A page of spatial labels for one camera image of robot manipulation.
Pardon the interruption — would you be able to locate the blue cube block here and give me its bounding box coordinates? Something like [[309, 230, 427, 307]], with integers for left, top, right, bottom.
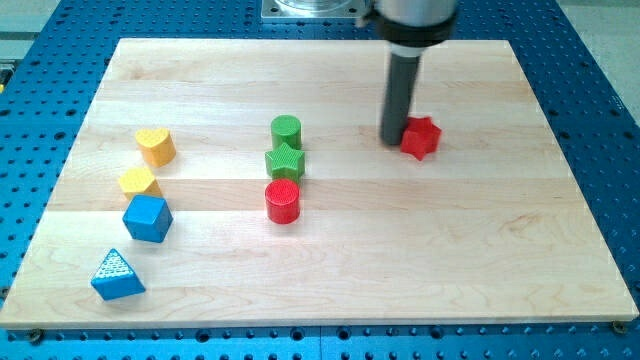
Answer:
[[122, 194, 173, 243]]

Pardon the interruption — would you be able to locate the green star block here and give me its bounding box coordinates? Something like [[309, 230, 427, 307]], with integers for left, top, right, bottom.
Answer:
[[265, 143, 305, 183]]

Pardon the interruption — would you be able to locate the light wooden board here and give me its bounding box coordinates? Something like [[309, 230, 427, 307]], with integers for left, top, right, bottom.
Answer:
[[1, 38, 638, 329]]

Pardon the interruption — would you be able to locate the yellow heart block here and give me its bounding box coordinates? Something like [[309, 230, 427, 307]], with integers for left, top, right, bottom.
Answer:
[[135, 128, 176, 167]]

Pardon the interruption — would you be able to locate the blue perforated table plate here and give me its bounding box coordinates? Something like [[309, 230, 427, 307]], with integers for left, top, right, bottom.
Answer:
[[1, 1, 639, 359]]

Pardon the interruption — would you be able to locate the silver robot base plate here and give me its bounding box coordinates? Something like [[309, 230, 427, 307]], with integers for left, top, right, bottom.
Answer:
[[261, 0, 371, 19]]

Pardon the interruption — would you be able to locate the left board clamp screw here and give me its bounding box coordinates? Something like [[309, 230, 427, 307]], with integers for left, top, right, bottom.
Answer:
[[25, 328, 45, 345]]

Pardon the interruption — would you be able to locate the yellow pentagon block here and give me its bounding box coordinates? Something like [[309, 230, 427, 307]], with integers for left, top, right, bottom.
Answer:
[[118, 167, 163, 200]]

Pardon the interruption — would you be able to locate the blue triangle block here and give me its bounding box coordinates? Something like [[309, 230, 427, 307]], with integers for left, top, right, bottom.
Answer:
[[90, 248, 145, 301]]

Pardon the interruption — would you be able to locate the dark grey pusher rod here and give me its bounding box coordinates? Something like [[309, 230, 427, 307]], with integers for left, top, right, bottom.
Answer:
[[380, 53, 420, 146]]

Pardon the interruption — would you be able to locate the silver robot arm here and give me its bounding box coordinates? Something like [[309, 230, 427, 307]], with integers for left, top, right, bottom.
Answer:
[[356, 0, 458, 58]]

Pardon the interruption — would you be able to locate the board clamp screw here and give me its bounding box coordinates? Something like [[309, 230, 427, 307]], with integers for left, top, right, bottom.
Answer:
[[610, 321, 627, 335], [25, 328, 45, 345]]

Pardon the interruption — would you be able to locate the red star block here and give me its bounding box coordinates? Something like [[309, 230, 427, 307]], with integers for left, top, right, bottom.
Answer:
[[400, 116, 442, 161]]

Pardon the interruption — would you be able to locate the green cylinder block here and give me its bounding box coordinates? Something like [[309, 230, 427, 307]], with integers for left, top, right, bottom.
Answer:
[[270, 115, 302, 150]]

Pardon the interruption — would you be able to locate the red cylinder block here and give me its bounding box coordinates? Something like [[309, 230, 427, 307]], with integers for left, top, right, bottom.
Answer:
[[265, 178, 300, 224]]

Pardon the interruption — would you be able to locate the right board clamp screw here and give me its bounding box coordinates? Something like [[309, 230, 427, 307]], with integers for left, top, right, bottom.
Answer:
[[610, 321, 627, 335]]

